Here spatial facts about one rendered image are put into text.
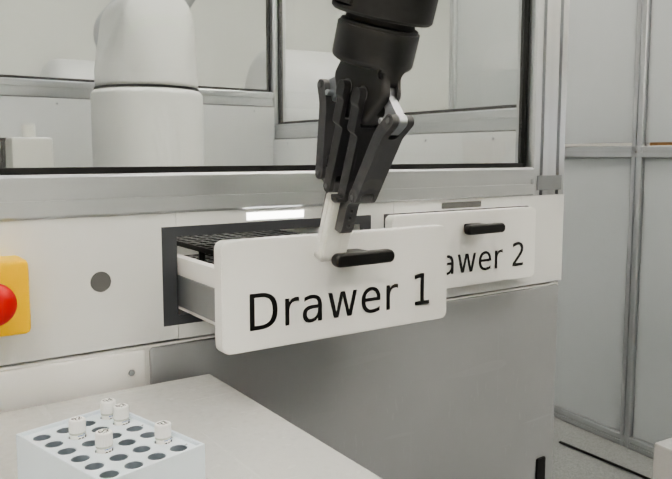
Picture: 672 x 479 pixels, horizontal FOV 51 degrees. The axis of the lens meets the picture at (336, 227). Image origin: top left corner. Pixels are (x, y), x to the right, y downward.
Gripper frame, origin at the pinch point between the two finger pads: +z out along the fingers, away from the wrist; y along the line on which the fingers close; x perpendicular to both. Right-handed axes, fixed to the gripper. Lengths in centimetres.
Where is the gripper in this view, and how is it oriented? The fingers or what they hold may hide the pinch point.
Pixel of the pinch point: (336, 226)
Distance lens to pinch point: 70.9
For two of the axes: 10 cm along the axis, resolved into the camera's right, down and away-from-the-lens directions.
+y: 5.3, 4.2, -7.4
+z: -2.0, 9.1, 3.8
